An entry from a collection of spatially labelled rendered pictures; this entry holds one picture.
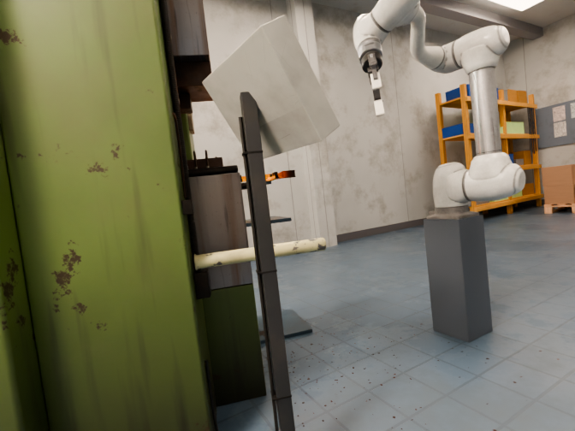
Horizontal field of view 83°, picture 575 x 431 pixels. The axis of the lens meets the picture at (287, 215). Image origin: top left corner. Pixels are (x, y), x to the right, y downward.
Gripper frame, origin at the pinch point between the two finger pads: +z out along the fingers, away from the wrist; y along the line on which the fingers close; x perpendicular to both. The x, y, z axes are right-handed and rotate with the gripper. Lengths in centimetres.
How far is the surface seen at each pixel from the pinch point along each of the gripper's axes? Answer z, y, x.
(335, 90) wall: -314, -308, -49
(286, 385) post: 89, -1, -37
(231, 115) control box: 16, 27, -43
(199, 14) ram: -37, 28, -58
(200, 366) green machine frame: 84, -2, -65
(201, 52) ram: -24, 22, -60
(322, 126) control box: 31.8, 31.5, -14.9
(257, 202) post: 44, 23, -35
